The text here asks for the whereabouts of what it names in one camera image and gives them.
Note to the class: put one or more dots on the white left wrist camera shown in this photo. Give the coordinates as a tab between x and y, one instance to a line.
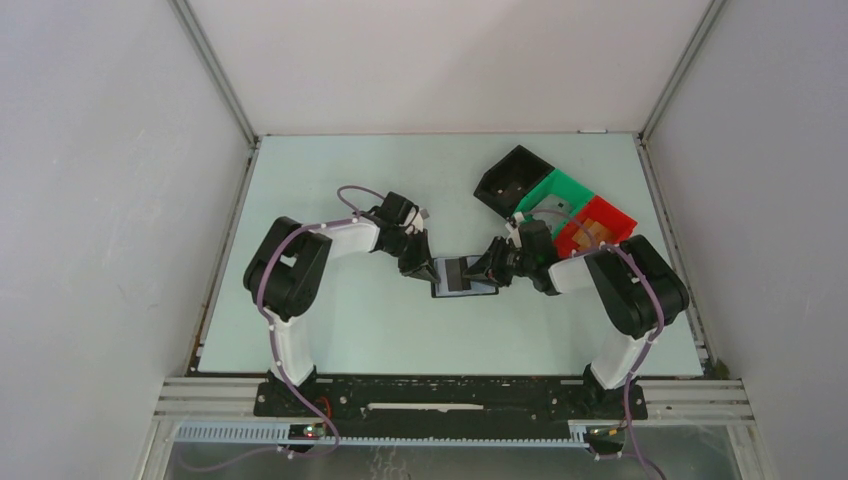
415	221

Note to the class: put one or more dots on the white card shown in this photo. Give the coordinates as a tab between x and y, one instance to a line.
554	203

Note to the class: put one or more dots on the aluminium frame rail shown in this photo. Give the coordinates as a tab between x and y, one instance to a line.
208	408

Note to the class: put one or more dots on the red plastic bin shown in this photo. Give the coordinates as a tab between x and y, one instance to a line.
620	224

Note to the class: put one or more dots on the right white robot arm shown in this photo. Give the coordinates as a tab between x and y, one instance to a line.
640	292

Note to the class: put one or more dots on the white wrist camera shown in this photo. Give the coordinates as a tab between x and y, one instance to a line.
513	224
415	221

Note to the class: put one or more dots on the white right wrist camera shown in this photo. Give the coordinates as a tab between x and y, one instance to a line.
513	224

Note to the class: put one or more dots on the black credit card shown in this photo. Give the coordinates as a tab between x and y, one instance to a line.
455	269

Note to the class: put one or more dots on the black card holder wallet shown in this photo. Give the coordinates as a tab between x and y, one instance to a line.
439	290

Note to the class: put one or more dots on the orange card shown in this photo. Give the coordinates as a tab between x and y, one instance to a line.
591	235

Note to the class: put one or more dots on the green plastic bin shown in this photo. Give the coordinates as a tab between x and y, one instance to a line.
551	189

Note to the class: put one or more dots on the black plastic bin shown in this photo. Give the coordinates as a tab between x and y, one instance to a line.
503	186

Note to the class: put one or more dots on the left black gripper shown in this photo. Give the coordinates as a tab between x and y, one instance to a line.
421	258

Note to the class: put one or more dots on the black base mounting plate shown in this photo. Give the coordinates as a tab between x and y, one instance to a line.
445	407

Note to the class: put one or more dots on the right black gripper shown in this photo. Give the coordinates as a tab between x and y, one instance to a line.
491	260

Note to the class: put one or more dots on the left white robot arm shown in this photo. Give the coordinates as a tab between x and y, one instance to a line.
285	274

